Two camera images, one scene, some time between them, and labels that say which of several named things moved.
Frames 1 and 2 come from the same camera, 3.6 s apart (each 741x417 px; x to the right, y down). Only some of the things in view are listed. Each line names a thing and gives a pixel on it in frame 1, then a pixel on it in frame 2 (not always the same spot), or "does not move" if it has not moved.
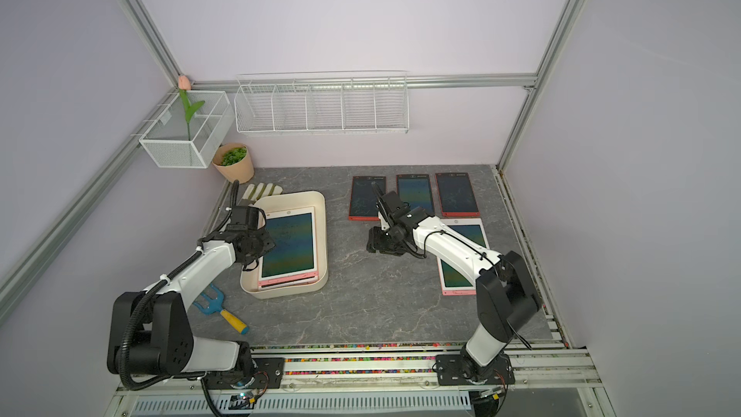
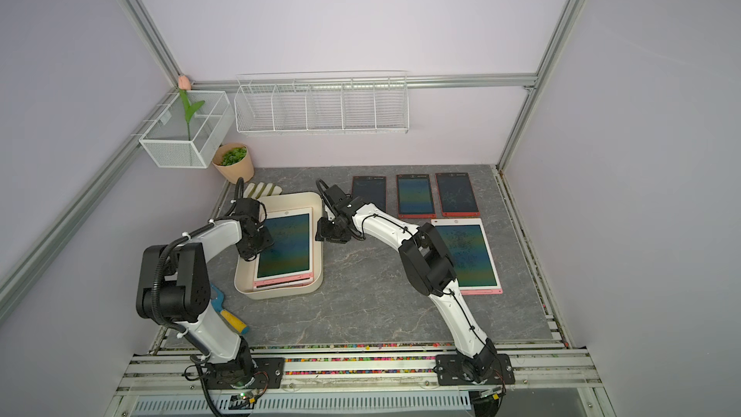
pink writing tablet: x=293 y=261 does not move
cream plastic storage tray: x=250 y=276 does not move
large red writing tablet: x=415 y=189 does not move
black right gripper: x=373 y=242 to x=320 y=232
